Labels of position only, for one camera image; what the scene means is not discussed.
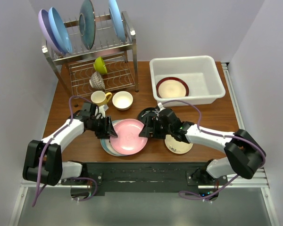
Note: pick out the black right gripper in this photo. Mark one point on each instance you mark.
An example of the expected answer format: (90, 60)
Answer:
(155, 135)

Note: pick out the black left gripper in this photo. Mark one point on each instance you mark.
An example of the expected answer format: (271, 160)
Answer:
(107, 131)

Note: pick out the watermelon pattern plate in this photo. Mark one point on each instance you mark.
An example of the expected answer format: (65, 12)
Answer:
(118, 154)

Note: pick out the pink plate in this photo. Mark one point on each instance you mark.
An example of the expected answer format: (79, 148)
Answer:
(128, 141)

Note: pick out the red rimmed beige plate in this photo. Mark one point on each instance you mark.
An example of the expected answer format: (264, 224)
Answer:
(172, 87)

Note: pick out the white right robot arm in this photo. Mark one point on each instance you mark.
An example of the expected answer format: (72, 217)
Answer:
(244, 156)

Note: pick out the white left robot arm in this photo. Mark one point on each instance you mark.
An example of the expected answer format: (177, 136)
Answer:
(43, 160)

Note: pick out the white plastic bin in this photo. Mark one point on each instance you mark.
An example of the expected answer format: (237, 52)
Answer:
(200, 74)

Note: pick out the light blue bottom plate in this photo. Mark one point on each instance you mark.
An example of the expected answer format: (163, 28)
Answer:
(106, 145)

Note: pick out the black glossy plate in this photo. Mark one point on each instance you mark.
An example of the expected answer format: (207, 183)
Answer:
(145, 113)

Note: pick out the cream plate with black patch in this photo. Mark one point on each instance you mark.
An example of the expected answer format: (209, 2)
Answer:
(176, 146)

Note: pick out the white bowl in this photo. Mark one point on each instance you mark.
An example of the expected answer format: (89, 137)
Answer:
(122, 100)

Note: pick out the yellow mug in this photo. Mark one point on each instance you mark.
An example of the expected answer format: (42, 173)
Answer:
(101, 98)

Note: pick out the patterned ceramic bowl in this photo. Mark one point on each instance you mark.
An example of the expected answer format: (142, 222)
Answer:
(96, 81)

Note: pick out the steel dish rack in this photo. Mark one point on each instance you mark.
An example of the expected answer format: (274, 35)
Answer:
(120, 58)

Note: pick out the green bowl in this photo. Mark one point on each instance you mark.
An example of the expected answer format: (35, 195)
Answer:
(99, 65)

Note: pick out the dark teal plate in rack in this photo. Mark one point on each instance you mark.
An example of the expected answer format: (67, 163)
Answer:
(87, 24)

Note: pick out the light blue plate in rack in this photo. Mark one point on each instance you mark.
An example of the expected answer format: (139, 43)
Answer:
(116, 20)

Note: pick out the lilac plate in rack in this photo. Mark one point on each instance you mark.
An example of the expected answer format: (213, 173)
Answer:
(43, 18)

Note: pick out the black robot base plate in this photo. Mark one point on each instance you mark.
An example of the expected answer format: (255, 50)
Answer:
(151, 177)

